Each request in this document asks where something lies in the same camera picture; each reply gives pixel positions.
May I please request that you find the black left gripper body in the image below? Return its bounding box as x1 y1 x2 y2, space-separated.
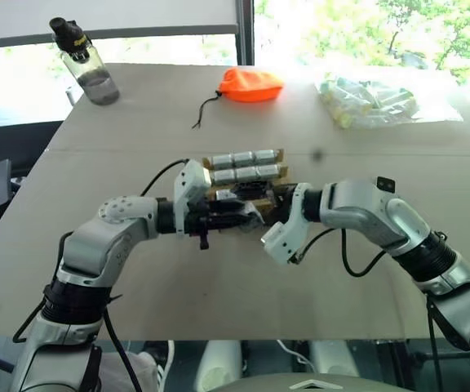
185 198 220 251

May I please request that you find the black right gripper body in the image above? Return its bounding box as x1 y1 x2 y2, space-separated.
273 185 302 225

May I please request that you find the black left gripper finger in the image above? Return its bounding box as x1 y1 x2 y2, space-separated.
217 199 257 215
217 214 261 231

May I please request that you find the cardboard divider tray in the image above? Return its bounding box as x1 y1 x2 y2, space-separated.
201 148 298 218

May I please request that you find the clear plastic bag of batteries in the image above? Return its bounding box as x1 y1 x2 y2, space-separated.
313 72 465 131

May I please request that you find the white rounded robot leg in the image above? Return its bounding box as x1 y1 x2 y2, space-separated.
199 340 243 392
309 340 361 379

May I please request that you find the black and white sneaker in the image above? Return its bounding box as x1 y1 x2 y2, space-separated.
142 340 175 392

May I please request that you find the white trouser leg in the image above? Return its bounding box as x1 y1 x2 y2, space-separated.
97 352 159 392

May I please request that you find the grey rounded shape with chevron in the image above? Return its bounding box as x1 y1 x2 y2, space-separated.
225 370 393 392

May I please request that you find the clear bottle with black lid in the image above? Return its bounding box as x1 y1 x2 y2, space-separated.
48 16 121 106

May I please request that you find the white roller blind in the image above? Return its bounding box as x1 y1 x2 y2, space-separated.
0 0 238 42

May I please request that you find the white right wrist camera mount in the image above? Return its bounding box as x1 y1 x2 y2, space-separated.
259 183 314 266

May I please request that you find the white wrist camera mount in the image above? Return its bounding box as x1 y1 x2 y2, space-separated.
171 159 213 238
259 183 314 266

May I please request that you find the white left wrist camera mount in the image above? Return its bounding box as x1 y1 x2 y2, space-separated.
171 159 213 238

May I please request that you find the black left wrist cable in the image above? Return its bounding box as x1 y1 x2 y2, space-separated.
140 158 190 196

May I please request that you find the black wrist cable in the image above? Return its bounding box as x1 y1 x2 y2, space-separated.
140 158 190 196
294 226 389 278

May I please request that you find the black pouch drawstring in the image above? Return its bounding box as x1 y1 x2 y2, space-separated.
192 91 224 131

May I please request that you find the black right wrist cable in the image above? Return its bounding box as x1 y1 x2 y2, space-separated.
294 226 389 278

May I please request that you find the orange drawstring pouch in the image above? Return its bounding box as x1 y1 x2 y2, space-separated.
216 66 284 104

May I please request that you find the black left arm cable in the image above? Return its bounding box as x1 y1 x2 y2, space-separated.
12 230 140 392

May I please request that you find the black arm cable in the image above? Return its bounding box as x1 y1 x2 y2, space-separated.
423 292 441 392
12 230 140 392

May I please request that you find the thin white cable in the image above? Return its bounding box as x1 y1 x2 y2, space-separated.
277 340 314 369

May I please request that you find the dark window frame post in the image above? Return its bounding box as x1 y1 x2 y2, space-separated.
234 0 257 67

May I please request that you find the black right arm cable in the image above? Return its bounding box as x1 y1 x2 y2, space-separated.
423 292 441 392

